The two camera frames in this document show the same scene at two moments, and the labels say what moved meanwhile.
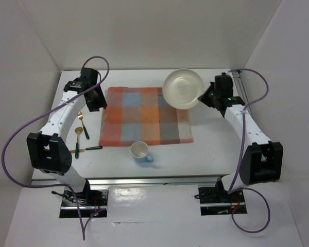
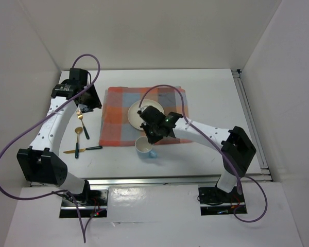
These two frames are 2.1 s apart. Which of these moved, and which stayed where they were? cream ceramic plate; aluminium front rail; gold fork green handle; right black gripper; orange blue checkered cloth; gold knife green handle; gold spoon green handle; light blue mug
Moved: right black gripper; cream ceramic plate; light blue mug
Stayed: aluminium front rail; orange blue checkered cloth; gold spoon green handle; gold fork green handle; gold knife green handle
